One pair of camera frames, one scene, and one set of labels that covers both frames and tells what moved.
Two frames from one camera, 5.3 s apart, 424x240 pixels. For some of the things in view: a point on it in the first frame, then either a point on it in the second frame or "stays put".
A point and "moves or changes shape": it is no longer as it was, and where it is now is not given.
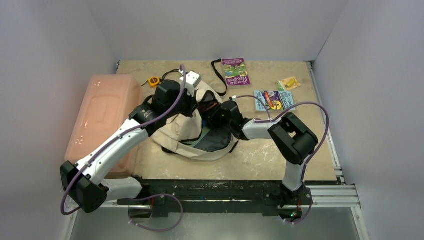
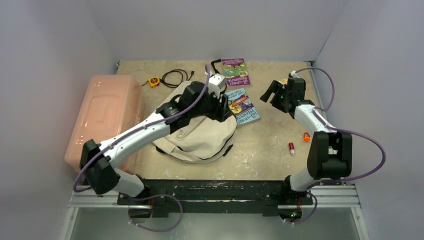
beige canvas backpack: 214,144 stays put
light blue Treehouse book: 275,100 moves or changes shape
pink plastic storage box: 107,103 stays put
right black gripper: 215,117 → 277,93
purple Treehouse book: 236,74 stays put
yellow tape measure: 154,81 stays put
